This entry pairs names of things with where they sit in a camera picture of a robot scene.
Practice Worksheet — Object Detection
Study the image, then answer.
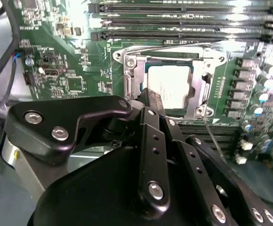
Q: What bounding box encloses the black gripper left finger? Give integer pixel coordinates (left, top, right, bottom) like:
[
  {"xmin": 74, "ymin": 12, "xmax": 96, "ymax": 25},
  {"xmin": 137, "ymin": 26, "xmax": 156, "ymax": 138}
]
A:
[{"xmin": 3, "ymin": 88, "xmax": 172, "ymax": 214}]

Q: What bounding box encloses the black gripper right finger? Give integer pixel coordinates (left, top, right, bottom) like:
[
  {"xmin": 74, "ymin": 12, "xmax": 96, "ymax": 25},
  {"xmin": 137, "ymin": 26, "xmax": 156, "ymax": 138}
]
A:
[{"xmin": 154, "ymin": 91, "xmax": 273, "ymax": 226}]

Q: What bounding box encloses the silver CPU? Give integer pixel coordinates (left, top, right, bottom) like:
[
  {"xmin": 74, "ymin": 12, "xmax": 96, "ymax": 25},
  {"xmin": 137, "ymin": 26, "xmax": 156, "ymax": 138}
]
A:
[{"xmin": 140, "ymin": 62, "xmax": 197, "ymax": 110}]

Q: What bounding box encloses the metal socket cover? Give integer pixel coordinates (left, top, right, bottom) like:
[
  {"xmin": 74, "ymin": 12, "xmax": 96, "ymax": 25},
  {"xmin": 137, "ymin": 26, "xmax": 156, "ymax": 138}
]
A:
[{"xmin": 123, "ymin": 53, "xmax": 216, "ymax": 120}]

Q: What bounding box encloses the thin metal locking lever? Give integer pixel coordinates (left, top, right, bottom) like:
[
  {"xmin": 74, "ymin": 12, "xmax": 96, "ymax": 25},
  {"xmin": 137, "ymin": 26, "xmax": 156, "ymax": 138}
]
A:
[
  {"xmin": 202, "ymin": 116, "xmax": 224, "ymax": 158},
  {"xmin": 123, "ymin": 41, "xmax": 222, "ymax": 57}
]

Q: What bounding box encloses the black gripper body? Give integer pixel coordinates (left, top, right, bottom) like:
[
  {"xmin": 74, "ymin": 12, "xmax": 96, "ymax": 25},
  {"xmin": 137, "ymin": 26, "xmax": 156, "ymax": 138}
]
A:
[{"xmin": 27, "ymin": 114, "xmax": 208, "ymax": 226}]

